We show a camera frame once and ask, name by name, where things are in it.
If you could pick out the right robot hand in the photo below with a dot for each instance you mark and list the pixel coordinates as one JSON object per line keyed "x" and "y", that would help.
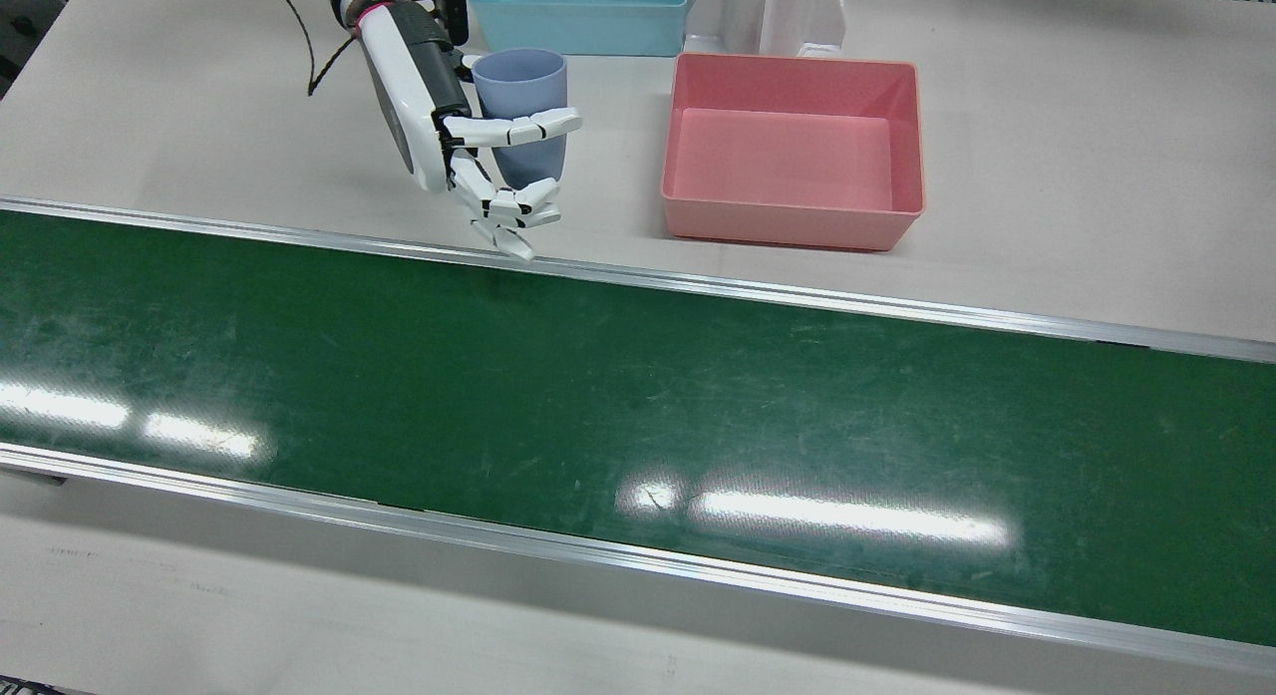
{"x": 414, "y": 107}

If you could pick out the blue plastic cup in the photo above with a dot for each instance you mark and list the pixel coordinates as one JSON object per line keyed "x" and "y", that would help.
{"x": 523, "y": 82}

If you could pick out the blue plastic box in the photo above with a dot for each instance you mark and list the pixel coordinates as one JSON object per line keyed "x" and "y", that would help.
{"x": 598, "y": 27}

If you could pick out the pink plastic box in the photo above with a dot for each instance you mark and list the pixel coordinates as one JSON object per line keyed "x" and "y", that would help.
{"x": 788, "y": 167}

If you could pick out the green conveyor belt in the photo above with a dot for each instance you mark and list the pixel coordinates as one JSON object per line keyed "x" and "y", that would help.
{"x": 498, "y": 396}

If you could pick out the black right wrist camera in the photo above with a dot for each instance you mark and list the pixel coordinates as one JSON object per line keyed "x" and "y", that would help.
{"x": 454, "y": 7}

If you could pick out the white column mount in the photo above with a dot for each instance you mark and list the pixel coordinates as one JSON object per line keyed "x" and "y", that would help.
{"x": 738, "y": 17}

